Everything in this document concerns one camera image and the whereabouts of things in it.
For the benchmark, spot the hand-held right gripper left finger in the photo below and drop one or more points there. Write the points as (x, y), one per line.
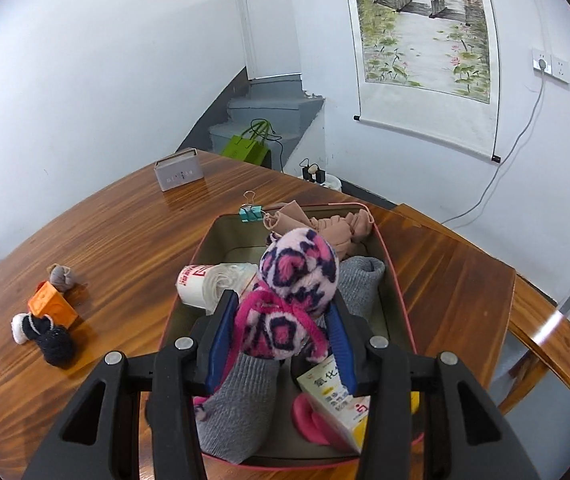
(219, 345)

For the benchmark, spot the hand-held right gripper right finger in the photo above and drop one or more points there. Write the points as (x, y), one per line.
(341, 347)

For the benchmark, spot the pink-rimmed storage box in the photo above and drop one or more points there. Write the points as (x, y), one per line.
(395, 285)

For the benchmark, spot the pink leopard fuzzy sock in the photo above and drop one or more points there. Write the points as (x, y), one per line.
(295, 272)

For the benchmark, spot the wooden desktop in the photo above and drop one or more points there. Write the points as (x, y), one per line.
(115, 250)

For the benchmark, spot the white yellow medicine box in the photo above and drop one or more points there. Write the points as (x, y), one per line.
(337, 405)

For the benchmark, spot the white plastic bag roll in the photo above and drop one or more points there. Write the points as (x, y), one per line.
(200, 285)

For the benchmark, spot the long grey knit sock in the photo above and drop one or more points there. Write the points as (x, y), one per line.
(240, 410)

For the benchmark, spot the short grey knit sock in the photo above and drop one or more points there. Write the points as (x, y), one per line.
(362, 280)

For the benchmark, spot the yellow item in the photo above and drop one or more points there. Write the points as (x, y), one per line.
(415, 402)

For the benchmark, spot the beige ruffled sock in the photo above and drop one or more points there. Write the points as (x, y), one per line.
(340, 232)
(285, 217)

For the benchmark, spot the blue binder clip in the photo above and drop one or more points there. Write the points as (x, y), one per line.
(251, 213)

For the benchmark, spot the white bin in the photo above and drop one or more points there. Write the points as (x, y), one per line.
(334, 183)

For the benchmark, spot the orange embossed block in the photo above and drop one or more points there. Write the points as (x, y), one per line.
(55, 307)

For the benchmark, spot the black and white sock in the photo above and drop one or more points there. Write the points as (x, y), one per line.
(50, 337)

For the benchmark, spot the grey-brown small sock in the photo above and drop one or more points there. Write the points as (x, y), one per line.
(62, 276)

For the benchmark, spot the grey rectangular box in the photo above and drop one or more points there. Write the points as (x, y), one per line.
(179, 172)

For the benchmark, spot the black charger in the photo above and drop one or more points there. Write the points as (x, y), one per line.
(312, 172)

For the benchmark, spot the green paper bag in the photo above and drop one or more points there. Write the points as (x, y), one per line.
(245, 149)

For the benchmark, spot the grey stairs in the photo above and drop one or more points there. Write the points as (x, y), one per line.
(270, 120)

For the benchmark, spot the white door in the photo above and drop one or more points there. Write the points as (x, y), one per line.
(272, 25)

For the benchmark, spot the landscape wall scroll painting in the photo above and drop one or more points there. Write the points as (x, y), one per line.
(415, 35)

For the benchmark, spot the white wall socket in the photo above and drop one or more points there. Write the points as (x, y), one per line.
(560, 69)
(541, 60)

